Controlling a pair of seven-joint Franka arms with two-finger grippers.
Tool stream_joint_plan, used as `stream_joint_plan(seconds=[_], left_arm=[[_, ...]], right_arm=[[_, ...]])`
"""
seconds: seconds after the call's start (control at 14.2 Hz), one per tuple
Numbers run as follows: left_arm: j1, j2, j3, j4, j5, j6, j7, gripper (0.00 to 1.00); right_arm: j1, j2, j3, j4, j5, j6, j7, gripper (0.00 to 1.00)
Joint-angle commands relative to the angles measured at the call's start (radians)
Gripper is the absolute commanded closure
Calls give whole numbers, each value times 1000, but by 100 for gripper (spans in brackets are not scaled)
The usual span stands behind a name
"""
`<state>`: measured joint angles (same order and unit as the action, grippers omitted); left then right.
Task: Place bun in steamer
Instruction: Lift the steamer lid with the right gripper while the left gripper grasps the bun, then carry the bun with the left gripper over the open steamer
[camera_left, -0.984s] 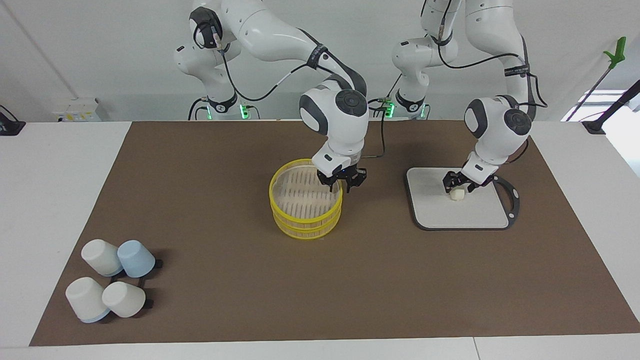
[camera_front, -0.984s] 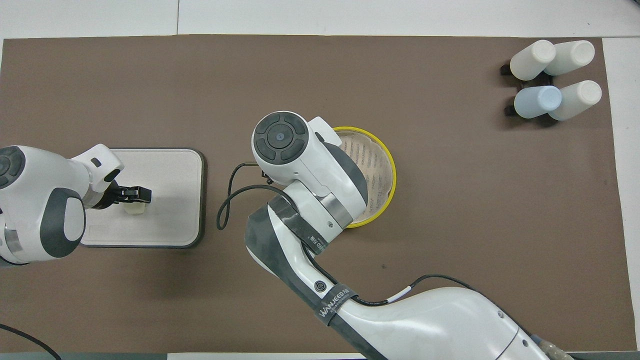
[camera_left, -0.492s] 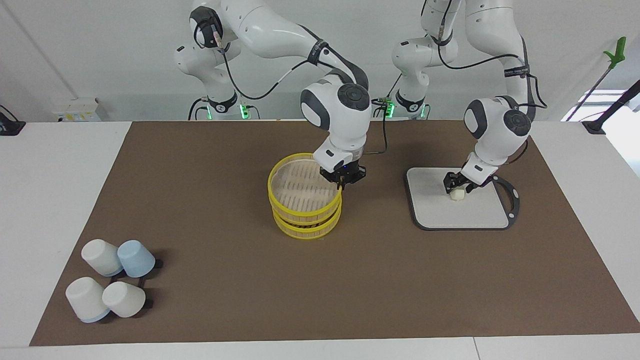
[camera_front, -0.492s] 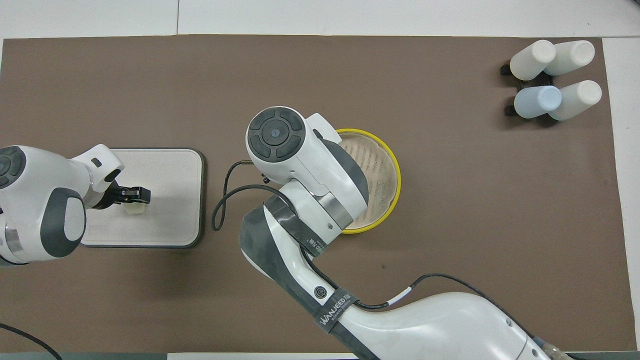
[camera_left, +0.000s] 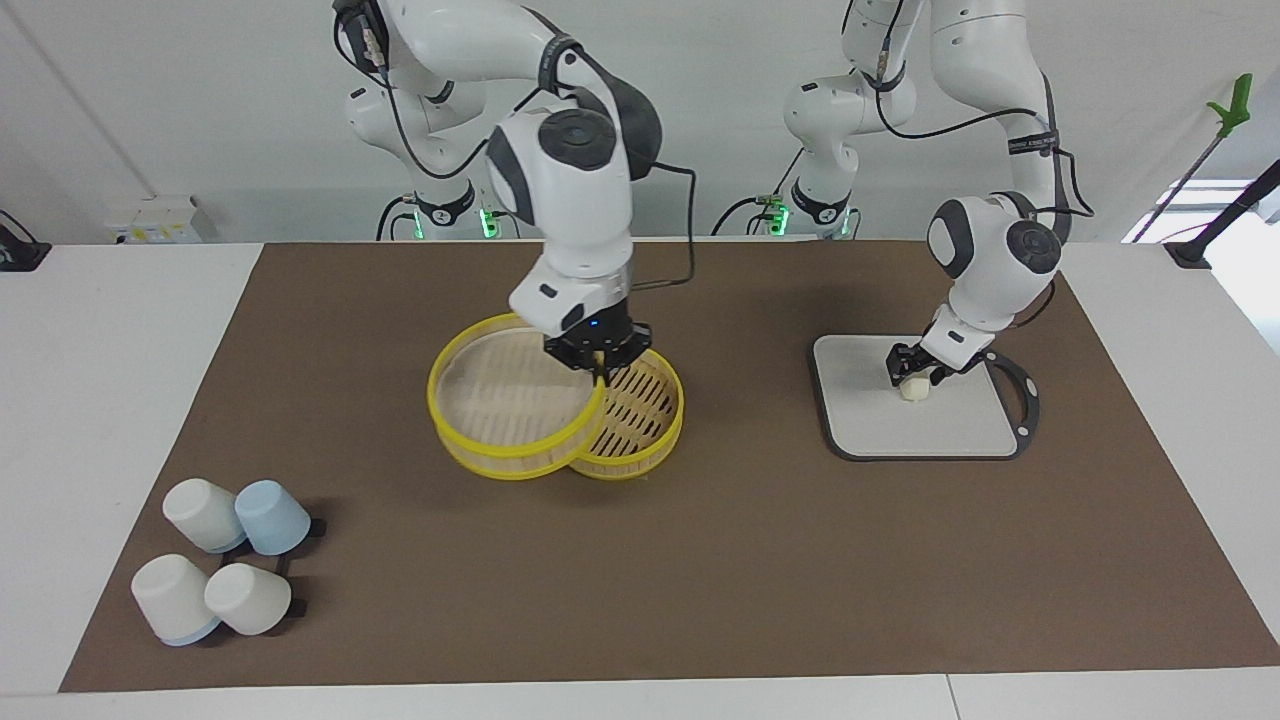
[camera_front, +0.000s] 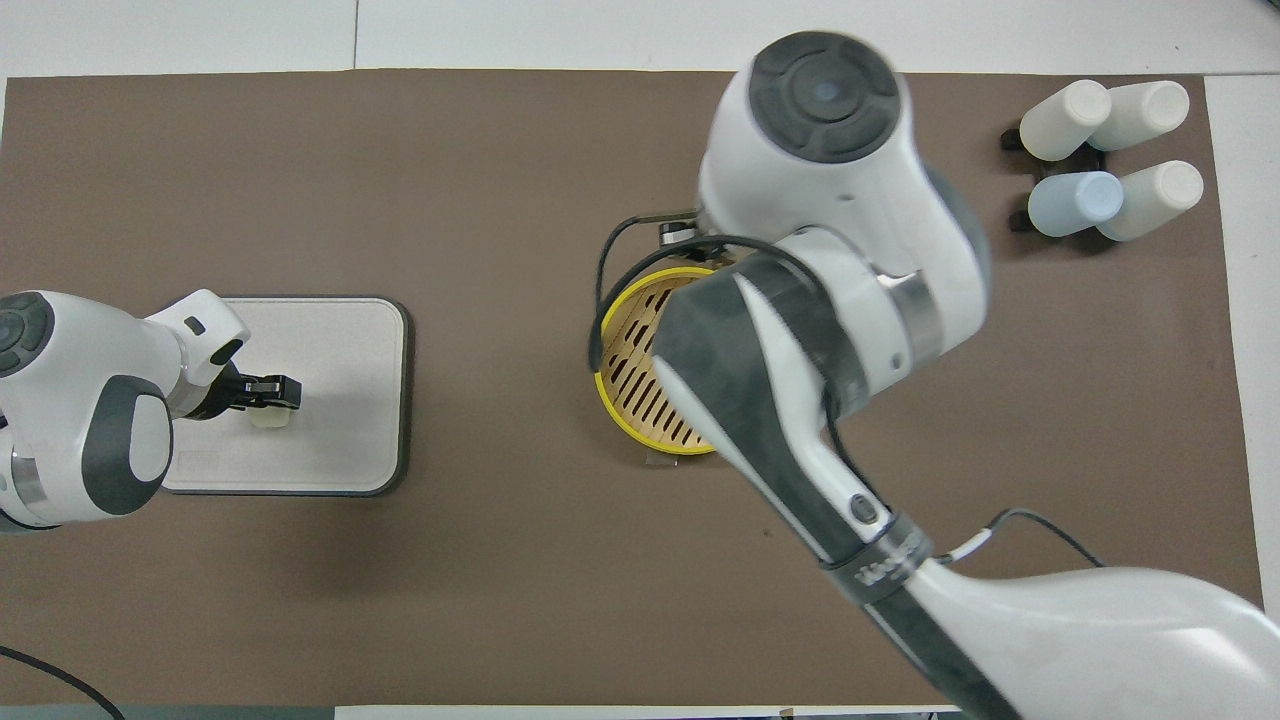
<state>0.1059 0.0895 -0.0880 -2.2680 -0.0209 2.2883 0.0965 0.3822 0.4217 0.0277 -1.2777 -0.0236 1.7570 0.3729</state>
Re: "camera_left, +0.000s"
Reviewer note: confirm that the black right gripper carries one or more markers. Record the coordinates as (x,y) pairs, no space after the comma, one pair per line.
(585,340)

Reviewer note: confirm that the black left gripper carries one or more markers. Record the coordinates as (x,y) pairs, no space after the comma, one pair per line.
(915,355)

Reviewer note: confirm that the white steamed bun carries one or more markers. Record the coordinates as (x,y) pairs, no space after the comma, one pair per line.
(915,391)

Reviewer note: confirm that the yellow bamboo steamer lid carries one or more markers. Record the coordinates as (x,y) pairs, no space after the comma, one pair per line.
(500,400)

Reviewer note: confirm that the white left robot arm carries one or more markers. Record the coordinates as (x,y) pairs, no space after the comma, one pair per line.
(990,260)

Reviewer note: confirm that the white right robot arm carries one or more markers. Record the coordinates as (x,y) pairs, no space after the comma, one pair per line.
(570,220)

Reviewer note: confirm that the yellow bamboo steamer basket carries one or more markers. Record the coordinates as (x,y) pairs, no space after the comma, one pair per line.
(640,420)

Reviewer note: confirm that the white cutting board grey rim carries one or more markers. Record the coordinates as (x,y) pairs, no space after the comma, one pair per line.
(900,430)

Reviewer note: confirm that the brown table mat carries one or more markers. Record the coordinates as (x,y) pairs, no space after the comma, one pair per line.
(700,580)

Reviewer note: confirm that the light blue plastic cup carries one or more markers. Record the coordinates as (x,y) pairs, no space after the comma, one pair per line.
(272,518)

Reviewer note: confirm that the green tipped pole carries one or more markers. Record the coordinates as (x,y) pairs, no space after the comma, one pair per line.
(1235,105)

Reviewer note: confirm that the white plastic cup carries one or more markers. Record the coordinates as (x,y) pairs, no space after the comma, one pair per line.
(245,600)
(172,598)
(200,512)

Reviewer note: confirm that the white wall socket box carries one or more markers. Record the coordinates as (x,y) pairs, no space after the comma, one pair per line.
(160,215)

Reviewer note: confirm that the black clamp mount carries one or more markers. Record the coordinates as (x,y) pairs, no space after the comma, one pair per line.
(20,255)

